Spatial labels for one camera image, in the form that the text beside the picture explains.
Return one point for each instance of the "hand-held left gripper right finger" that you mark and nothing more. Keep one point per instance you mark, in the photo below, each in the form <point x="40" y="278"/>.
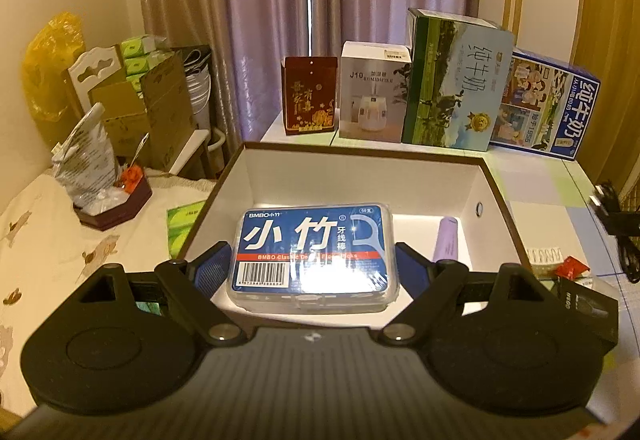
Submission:
<point x="412" y="270"/>

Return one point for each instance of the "black rectangular device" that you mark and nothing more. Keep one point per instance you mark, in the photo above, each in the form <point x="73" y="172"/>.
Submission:
<point x="595" y="310"/>

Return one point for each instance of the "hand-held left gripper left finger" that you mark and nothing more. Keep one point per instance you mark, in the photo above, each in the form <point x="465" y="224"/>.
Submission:
<point x="212" y="270"/>

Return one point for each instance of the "blue milk carton box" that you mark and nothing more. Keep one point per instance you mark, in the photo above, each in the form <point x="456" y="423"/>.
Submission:
<point x="550" y="109"/>

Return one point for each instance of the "white humidifier box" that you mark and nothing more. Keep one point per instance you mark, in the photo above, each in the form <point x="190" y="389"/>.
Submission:
<point x="372" y="94"/>

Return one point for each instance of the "green tissue pack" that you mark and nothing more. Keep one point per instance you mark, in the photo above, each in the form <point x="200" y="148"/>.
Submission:
<point x="182" y="227"/>

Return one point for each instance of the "orange small packet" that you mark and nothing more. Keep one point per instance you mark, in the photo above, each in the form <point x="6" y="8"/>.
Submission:
<point x="131" y="179"/>

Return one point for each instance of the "hexagonal dark wooden tray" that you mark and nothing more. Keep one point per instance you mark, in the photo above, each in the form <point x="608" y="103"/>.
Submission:
<point x="125" y="207"/>

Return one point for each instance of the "light wooden strips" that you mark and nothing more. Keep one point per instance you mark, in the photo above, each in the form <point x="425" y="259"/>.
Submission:
<point x="512" y="9"/>

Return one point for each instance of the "white ribbed blister pack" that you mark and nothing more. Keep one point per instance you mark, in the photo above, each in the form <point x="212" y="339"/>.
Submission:
<point x="545" y="257"/>

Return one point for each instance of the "clear blue-label dental floss box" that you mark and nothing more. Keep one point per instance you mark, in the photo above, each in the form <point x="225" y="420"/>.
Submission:
<point x="310" y="245"/>

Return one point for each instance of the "stack of green tissue packs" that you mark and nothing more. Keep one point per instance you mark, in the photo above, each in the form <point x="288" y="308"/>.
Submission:
<point x="140" y="54"/>

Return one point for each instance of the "white plastic bucket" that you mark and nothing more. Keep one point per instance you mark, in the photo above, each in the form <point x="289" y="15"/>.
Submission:
<point x="199" y="99"/>

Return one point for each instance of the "green milk carton box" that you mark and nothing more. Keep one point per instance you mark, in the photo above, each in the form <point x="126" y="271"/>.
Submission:
<point x="450" y="84"/>

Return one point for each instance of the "purple tube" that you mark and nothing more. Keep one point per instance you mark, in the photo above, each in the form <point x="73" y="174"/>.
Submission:
<point x="447" y="240"/>

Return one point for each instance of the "white carved chair back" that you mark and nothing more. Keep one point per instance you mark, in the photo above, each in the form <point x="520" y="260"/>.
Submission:
<point x="95" y="64"/>

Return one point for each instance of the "yellow plastic bag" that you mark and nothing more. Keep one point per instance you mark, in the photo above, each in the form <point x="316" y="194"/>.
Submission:
<point x="50" y="49"/>

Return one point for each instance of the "brown cardboard box white inside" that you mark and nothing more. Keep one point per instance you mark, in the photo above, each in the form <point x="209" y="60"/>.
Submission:
<point x="350" y="180"/>

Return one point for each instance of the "dark red gift box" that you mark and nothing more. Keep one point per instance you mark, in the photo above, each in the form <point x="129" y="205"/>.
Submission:
<point x="307" y="94"/>

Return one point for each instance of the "small brown carton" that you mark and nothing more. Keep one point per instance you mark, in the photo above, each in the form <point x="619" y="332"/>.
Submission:
<point x="122" y="129"/>

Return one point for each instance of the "red snack packet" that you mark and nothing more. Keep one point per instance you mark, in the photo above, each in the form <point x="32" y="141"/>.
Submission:
<point x="572" y="268"/>

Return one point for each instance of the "large brown printed carton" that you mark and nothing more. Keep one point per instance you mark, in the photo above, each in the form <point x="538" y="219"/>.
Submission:
<point x="170" y="109"/>

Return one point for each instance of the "plaid tablecloth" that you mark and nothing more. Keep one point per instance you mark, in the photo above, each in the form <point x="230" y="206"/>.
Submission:
<point x="545" y="190"/>

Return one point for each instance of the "cream printed blanket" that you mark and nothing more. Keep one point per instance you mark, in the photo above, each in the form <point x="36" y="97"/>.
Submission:
<point x="40" y="245"/>

